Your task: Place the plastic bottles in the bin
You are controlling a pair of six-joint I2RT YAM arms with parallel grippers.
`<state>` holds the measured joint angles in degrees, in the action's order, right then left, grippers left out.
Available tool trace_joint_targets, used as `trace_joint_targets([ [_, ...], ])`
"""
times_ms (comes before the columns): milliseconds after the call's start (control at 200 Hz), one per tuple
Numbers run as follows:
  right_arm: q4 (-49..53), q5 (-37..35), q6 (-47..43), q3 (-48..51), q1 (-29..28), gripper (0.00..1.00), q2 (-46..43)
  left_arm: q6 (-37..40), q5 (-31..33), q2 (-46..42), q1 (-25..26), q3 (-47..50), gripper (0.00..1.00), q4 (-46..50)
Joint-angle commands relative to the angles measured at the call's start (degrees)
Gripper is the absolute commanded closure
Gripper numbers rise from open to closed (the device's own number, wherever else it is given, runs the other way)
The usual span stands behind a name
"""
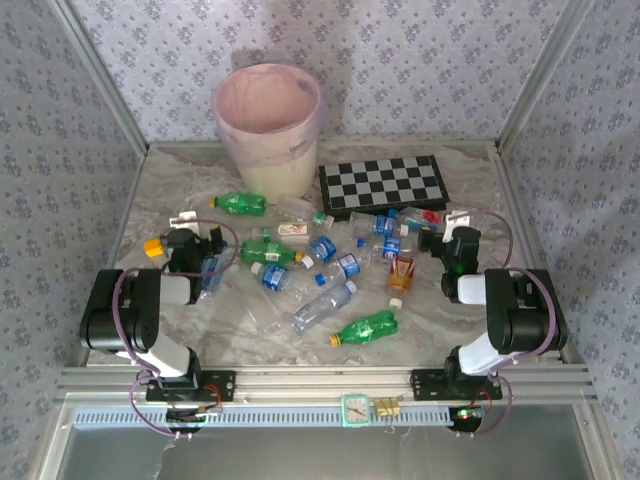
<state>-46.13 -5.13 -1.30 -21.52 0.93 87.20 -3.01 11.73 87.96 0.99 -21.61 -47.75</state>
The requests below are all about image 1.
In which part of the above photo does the red wire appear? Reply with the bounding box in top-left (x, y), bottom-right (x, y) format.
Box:
top-left (201, 383), bottom-right (225, 415)
top-left (469, 386), bottom-right (494, 412)

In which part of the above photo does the blue grey slotted cable tray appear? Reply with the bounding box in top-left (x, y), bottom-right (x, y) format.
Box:
top-left (72, 406), bottom-right (459, 429)

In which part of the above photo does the cream bin with pink liner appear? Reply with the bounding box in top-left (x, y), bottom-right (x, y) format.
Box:
top-left (212, 62), bottom-right (326, 204)

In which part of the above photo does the green bottle yellow cap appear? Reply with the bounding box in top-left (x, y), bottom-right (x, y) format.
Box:
top-left (329, 310), bottom-right (401, 349)
top-left (208, 191), bottom-right (268, 218)
top-left (240, 239), bottom-right (305, 266)

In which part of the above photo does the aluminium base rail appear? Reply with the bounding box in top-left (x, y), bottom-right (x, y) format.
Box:
top-left (54, 364), bottom-right (599, 407)

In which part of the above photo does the orange juice bottle white cap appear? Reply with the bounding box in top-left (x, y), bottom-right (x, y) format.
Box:
top-left (387, 255), bottom-right (418, 309)

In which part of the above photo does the clear bottle red label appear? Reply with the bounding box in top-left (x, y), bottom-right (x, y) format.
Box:
top-left (398, 206), bottom-right (445, 235)

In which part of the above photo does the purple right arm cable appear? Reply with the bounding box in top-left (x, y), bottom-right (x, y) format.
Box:
top-left (449, 209), bottom-right (556, 441)

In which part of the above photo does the black grey folding chessboard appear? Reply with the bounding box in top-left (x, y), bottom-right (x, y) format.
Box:
top-left (318, 154), bottom-right (451, 222)

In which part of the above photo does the aluminium back rail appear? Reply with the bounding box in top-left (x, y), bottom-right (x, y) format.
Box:
top-left (147, 137), bottom-right (501, 150)

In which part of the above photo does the clear bottle without label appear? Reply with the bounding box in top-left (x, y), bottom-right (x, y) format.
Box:
top-left (238, 283), bottom-right (282, 332)

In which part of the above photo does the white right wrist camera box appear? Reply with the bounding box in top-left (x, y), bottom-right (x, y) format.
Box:
top-left (443, 210), bottom-right (473, 236)

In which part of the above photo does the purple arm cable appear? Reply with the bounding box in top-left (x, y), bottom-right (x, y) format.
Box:
top-left (111, 216), bottom-right (240, 442)
top-left (449, 209), bottom-right (556, 441)

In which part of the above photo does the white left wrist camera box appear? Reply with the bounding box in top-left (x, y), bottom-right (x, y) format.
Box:
top-left (168, 211), bottom-right (200, 232)

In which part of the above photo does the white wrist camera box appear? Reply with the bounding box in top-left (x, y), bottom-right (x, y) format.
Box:
top-left (168, 211), bottom-right (200, 232)
top-left (443, 210), bottom-right (473, 236)

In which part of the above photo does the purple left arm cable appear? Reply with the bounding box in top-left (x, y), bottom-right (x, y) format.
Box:
top-left (111, 216), bottom-right (240, 442)

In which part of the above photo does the clear bottle blue label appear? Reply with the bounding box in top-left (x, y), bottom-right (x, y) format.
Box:
top-left (198, 249), bottom-right (237, 302)
top-left (349, 210), bottom-right (400, 238)

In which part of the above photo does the small green square clock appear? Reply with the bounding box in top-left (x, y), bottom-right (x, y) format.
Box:
top-left (340, 394), bottom-right (373, 430)

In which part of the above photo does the grey metal front panel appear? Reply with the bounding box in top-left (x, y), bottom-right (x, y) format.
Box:
top-left (38, 404), bottom-right (622, 480)

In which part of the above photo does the aluminium frame post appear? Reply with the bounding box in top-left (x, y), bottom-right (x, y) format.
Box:
top-left (49, 0), bottom-right (152, 154)
top-left (494, 0), bottom-right (597, 154)

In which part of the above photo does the blue label bottle white cap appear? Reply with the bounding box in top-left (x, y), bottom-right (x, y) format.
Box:
top-left (250, 261), bottom-right (292, 293)
top-left (300, 235), bottom-right (338, 269)

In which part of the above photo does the tall clear bottle blue cap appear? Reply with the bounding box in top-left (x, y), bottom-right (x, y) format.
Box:
top-left (291, 280), bottom-right (359, 336)

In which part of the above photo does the aluminium side rail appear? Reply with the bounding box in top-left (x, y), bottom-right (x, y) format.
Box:
top-left (492, 144), bottom-right (587, 367)

